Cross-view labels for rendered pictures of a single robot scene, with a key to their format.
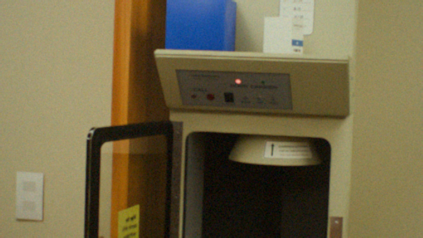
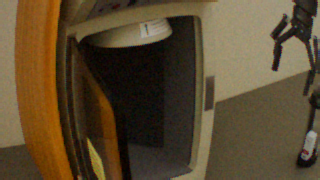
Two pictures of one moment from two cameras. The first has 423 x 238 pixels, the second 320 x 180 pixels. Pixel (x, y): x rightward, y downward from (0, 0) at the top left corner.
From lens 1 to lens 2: 0.93 m
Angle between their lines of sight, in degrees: 46
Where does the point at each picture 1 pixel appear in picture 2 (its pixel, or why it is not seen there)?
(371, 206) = not seen: hidden behind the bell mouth
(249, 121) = (133, 13)
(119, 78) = (51, 20)
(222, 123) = (109, 21)
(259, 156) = (135, 38)
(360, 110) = not seen: outside the picture
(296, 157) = (165, 29)
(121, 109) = (51, 46)
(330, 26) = not seen: outside the picture
